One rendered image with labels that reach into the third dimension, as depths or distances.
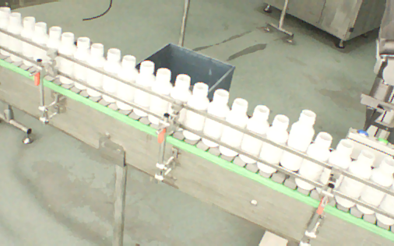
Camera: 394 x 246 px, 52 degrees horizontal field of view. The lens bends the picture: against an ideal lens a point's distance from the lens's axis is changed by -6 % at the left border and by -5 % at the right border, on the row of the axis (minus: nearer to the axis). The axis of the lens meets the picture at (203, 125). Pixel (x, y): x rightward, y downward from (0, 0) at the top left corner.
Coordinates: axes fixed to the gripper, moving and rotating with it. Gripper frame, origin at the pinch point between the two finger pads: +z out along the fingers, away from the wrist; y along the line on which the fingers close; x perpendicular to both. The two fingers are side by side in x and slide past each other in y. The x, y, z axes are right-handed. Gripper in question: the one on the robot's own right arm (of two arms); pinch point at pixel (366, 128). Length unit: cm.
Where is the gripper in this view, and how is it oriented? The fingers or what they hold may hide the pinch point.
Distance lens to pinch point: 125.4
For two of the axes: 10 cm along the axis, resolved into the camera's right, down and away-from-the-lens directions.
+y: 8.9, 3.7, -2.7
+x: 3.6, -1.7, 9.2
